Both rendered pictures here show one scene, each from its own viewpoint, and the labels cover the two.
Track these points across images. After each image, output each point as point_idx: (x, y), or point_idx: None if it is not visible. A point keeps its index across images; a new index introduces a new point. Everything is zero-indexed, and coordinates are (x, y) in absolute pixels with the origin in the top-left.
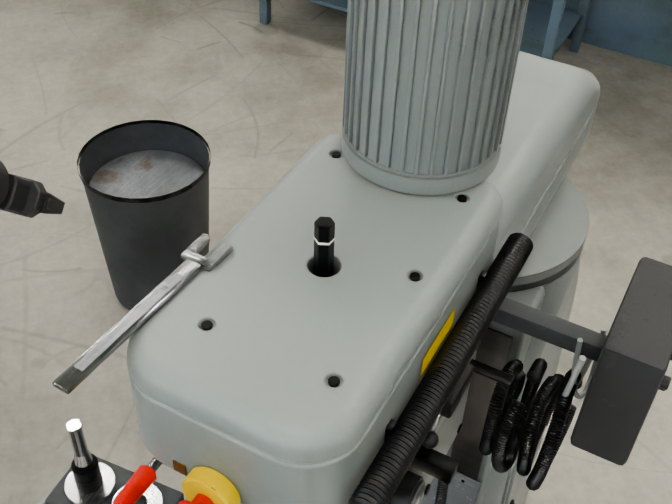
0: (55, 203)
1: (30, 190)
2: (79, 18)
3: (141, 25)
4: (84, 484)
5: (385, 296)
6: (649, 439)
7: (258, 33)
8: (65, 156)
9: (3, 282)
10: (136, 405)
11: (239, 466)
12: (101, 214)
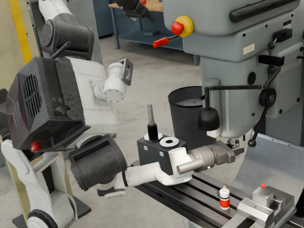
0: (151, 16)
1: (143, 7)
2: (177, 75)
3: (200, 77)
4: (151, 133)
5: None
6: None
7: None
8: (165, 114)
9: (137, 149)
10: (163, 3)
11: (192, 7)
12: (174, 115)
